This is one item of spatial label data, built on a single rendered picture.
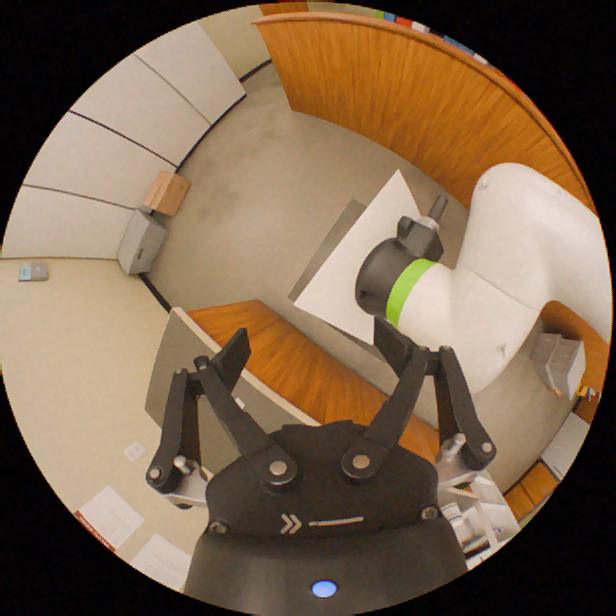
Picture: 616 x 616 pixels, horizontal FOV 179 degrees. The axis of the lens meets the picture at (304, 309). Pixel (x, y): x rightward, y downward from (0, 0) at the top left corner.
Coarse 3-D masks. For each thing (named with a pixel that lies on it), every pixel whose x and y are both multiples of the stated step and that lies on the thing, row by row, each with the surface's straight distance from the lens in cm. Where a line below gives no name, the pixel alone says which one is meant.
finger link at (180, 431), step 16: (176, 384) 14; (176, 400) 13; (192, 400) 14; (176, 416) 11; (192, 416) 13; (176, 432) 10; (192, 432) 12; (160, 448) 10; (176, 448) 10; (192, 448) 11; (160, 464) 10; (160, 480) 9; (176, 480) 10
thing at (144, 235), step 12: (132, 216) 246; (144, 216) 225; (132, 228) 238; (144, 228) 215; (156, 228) 220; (132, 240) 231; (144, 240) 220; (156, 240) 229; (120, 252) 254; (132, 252) 227; (144, 252) 228; (156, 252) 240; (132, 264) 227; (144, 264) 239
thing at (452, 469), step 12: (444, 444) 10; (456, 444) 9; (444, 456) 9; (456, 456) 10; (444, 468) 9; (456, 468) 9; (468, 468) 9; (444, 480) 9; (456, 480) 9; (468, 480) 10
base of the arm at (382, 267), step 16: (432, 208) 38; (400, 224) 34; (416, 224) 35; (432, 224) 35; (384, 240) 33; (400, 240) 34; (416, 240) 33; (432, 240) 33; (368, 256) 31; (384, 256) 31; (400, 256) 31; (416, 256) 32; (432, 256) 35; (368, 272) 30; (384, 272) 30; (400, 272) 29; (368, 288) 31; (384, 288) 29; (368, 304) 32; (384, 304) 30
